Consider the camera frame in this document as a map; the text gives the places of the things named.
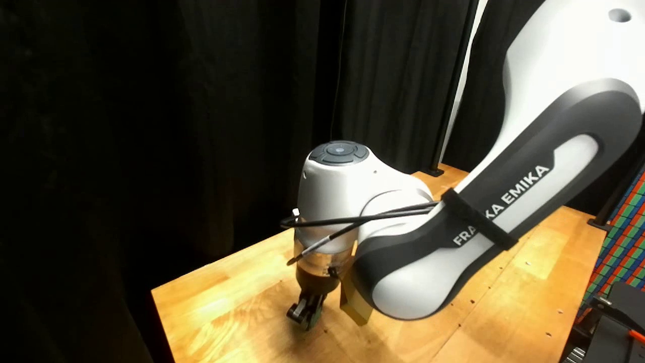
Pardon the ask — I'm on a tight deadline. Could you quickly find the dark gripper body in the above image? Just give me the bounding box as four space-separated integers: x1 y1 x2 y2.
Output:
295 260 346 302

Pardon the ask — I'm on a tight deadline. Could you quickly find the black curtain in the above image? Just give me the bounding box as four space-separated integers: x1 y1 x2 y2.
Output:
0 0 561 363

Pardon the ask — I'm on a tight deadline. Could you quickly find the white vertical strip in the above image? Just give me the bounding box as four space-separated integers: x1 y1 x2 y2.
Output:
435 0 489 170

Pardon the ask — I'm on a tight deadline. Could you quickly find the colourful checkered board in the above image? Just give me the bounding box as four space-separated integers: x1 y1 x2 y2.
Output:
583 167 645 306

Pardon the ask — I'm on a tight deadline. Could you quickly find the tan wrist camera mount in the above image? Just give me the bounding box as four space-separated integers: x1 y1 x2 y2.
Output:
337 256 374 328

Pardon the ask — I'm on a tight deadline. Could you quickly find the thin black cable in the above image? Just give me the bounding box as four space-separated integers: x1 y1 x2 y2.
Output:
284 203 445 266
277 200 448 231

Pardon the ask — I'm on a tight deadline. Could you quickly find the black strap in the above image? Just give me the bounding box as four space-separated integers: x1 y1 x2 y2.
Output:
439 188 520 253

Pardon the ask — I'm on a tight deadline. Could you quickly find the black device with orange cable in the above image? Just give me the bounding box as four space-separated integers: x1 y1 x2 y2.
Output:
558 280 645 363

